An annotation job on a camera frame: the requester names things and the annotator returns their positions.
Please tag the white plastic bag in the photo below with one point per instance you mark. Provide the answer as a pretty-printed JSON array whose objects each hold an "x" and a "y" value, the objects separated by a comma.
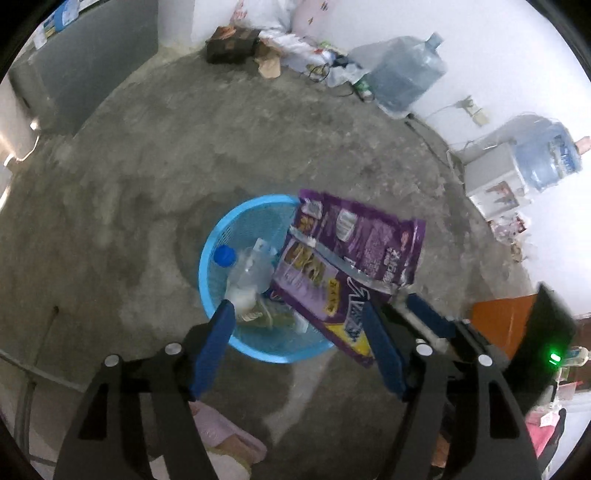
[{"x": 264, "y": 14}]

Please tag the purple snack bag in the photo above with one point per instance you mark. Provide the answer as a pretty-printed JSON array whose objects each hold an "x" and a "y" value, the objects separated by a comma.
[{"x": 338, "y": 255}]

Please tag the water jug on dispenser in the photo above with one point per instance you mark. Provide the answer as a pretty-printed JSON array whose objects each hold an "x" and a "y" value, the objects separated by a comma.
[{"x": 546, "y": 154}]

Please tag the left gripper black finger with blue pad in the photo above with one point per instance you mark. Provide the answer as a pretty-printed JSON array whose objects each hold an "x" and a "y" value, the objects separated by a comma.
[
  {"x": 106, "y": 438},
  {"x": 460, "y": 396}
]

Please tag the large water jug on floor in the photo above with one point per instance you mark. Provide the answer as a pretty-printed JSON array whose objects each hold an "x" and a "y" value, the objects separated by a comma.
[{"x": 403, "y": 69}]

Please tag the orange door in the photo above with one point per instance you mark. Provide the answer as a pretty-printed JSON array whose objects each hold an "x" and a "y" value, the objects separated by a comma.
[{"x": 503, "y": 321}]

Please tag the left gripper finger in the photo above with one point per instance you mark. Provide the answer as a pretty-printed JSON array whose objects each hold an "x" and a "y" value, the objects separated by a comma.
[{"x": 438, "y": 324}]

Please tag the grey cabinet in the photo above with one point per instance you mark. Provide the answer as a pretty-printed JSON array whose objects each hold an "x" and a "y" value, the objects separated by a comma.
[{"x": 67, "y": 79}]

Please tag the white water dispenser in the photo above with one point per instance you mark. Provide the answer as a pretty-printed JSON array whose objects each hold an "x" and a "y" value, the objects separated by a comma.
[{"x": 494, "y": 183}]

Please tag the white tissue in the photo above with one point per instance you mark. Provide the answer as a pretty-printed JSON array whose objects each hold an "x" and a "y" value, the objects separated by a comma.
[{"x": 246, "y": 303}]

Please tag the blue mesh trash basket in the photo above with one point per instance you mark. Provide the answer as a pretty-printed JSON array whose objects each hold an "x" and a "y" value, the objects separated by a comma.
[{"x": 289, "y": 338}]

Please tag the Pepsi plastic bottle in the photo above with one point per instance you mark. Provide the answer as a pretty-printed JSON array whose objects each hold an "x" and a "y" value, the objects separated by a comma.
[{"x": 251, "y": 267}]

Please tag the dark brown box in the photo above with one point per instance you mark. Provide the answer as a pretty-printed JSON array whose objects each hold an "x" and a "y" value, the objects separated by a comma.
[{"x": 231, "y": 45}]

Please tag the person's foot pink slipper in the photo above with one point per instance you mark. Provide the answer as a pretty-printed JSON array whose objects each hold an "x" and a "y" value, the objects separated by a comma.
[{"x": 231, "y": 449}]

